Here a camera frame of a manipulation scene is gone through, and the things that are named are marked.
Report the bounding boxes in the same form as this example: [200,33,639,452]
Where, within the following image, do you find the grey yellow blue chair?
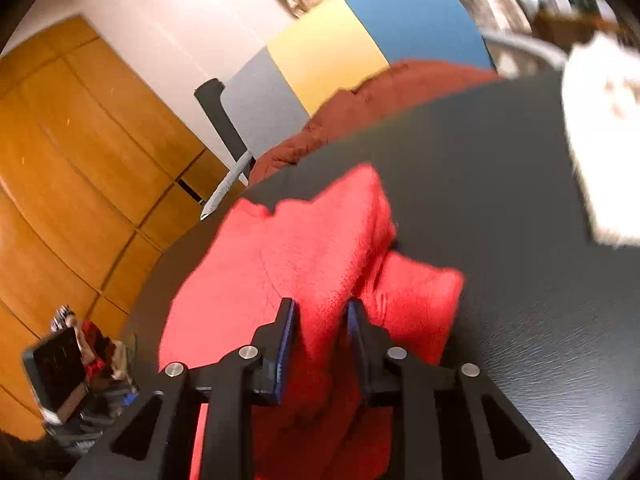
[194,0,571,221]

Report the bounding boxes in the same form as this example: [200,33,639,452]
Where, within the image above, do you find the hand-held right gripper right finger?
[346,299,573,480]

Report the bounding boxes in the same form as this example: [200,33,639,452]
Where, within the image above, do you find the red knit sweater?
[157,162,466,480]

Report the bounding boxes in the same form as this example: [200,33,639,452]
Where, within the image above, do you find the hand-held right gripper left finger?
[65,297,301,480]

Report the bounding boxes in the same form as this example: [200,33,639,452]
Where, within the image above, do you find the white knit sweater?
[561,32,640,247]

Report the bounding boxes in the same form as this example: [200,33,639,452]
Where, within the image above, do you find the rust brown quilted jacket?
[247,59,503,188]

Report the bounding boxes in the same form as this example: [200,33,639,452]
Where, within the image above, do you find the dark wooden desk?
[532,7,621,48]

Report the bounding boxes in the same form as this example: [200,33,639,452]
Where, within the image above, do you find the yellow wooden cabinet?
[0,15,248,443]

